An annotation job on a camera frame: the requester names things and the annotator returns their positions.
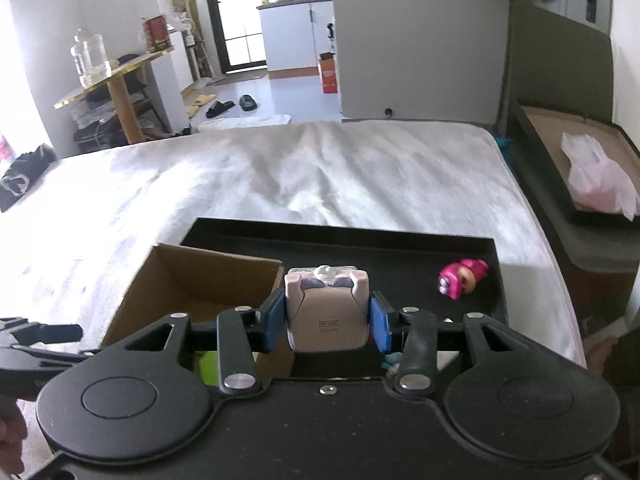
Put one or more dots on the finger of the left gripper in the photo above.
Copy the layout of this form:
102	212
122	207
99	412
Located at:
22	331
20	356

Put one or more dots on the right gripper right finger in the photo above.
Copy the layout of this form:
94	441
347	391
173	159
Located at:
412	333

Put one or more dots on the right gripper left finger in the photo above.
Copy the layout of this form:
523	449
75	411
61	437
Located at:
242	332

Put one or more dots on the green hexagonal box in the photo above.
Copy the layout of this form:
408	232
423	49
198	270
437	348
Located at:
206	367

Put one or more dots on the pink cartoon figurine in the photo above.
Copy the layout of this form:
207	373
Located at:
461	278

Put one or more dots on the brown cardboard box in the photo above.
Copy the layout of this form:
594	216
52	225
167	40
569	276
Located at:
195	281

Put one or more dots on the grey bunny cube toy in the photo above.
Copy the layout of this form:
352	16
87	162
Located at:
327	308

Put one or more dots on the red blue beer-mug figurine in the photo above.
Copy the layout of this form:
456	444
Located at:
391	363

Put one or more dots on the white charger cube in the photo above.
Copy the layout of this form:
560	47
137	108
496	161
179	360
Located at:
448	343

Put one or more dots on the person left hand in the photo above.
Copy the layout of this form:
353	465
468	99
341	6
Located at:
13	434

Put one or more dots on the black tray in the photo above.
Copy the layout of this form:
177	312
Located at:
403	266

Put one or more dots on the white bed blanket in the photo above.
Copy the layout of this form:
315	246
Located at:
71	246

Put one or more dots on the dark clothing pile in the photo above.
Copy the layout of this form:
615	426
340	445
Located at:
23	174

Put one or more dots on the white floor mat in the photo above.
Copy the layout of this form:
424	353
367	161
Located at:
216	124

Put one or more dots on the black slipper left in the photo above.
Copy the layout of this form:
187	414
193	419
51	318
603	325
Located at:
219	108

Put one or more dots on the black slipper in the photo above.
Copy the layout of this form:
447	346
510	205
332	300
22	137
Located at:
219	108
247	103

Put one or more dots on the black slipper right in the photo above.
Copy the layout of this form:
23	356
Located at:
247	103

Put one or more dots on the white plastic bag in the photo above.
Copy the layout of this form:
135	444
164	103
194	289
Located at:
597	181

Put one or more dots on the gold-edged side table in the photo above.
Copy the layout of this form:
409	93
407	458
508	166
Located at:
116	86

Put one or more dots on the orange carton on floor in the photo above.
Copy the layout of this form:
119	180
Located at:
327	72

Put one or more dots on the clear glass jar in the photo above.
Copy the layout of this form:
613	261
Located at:
89	55

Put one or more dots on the white kitchen cabinet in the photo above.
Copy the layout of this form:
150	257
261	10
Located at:
295	33

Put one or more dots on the red tin box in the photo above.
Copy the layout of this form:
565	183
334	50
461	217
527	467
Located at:
156	33

